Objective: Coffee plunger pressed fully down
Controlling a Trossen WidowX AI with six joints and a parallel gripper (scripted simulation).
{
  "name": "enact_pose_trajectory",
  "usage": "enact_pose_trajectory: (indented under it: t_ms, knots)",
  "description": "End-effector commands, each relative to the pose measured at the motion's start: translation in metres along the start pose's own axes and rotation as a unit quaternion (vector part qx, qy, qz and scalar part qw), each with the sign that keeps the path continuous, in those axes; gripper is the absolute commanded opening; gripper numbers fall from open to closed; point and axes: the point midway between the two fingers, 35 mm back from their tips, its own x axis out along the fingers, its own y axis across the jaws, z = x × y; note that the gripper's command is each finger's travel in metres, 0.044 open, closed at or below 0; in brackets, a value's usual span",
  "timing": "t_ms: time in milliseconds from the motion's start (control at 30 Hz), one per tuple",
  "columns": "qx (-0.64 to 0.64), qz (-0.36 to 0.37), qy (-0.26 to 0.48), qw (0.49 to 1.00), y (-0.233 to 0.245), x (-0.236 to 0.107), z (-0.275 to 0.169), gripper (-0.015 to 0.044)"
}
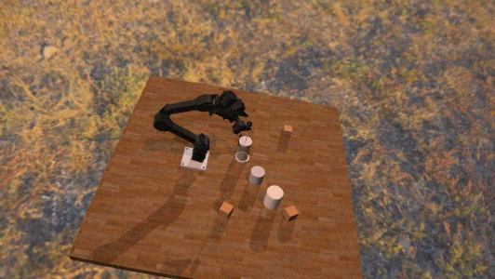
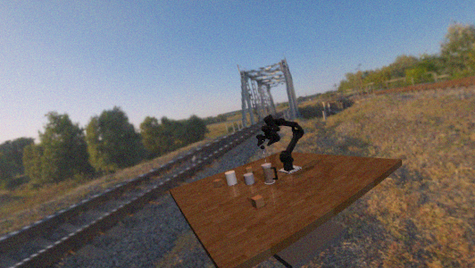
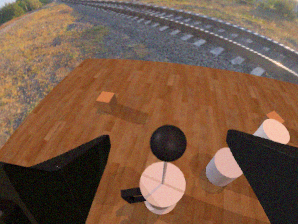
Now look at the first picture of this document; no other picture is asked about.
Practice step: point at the small orange cube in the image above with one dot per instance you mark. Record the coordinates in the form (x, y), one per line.
(225, 210)
(290, 213)
(287, 131)

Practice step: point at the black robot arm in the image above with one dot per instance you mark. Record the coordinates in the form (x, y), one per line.
(202, 103)

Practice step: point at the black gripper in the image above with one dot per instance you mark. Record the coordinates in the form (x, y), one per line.
(239, 124)

